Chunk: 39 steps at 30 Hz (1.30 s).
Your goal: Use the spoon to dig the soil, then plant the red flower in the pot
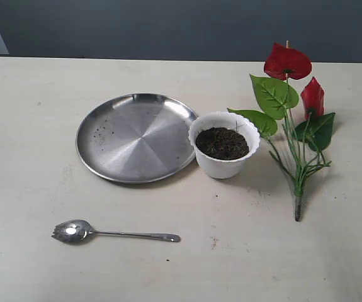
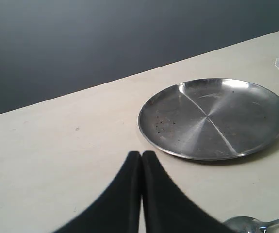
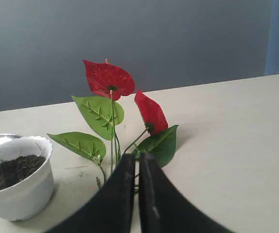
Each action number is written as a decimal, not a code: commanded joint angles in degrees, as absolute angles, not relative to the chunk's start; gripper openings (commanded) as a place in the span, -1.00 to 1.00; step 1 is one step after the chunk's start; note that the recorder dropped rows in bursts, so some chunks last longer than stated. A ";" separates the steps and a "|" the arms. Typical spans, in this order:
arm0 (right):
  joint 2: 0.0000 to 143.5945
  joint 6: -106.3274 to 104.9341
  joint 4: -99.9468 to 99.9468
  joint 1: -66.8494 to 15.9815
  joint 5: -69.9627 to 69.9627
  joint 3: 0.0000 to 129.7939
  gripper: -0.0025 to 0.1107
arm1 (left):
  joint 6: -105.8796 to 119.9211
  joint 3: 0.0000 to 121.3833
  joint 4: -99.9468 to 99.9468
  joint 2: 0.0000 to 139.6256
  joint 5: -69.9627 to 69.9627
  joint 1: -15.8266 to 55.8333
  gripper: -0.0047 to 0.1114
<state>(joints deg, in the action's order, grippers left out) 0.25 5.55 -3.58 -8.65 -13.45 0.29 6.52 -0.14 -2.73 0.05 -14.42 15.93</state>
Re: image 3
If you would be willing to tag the artificial red flower plant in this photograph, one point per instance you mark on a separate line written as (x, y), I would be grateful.
(102, 113)

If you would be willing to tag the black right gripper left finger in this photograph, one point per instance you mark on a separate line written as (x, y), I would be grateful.
(110, 209)

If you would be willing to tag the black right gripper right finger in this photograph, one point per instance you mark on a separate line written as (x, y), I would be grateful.
(163, 209)

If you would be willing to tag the white plastic pot with soil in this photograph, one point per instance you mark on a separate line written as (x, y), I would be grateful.
(26, 178)

